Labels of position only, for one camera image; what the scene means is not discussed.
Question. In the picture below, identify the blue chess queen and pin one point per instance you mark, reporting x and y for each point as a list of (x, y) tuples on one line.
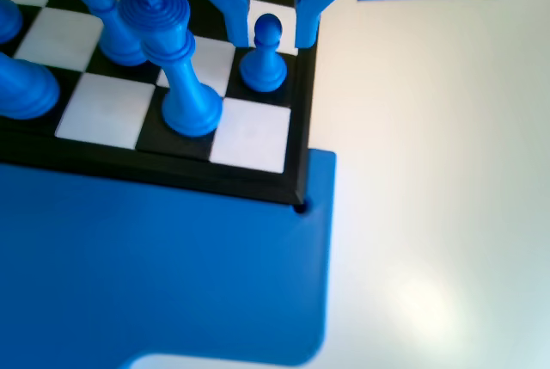
[(189, 102)]

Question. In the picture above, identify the blue chess pawn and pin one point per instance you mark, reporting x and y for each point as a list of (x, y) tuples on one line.
[(122, 48), (263, 68)]

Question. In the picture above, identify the blue base plate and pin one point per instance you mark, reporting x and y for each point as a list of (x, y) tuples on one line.
[(172, 278)]

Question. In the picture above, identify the blue chess knight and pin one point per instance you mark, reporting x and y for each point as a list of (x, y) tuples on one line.
[(7, 22)]

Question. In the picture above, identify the blue chess rook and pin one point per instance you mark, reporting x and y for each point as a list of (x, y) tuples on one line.
[(23, 89)]

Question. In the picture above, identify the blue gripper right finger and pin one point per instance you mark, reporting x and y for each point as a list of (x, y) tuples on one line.
[(307, 7)]

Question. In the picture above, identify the black and white chessboard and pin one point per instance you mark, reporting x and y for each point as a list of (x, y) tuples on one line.
[(107, 106)]

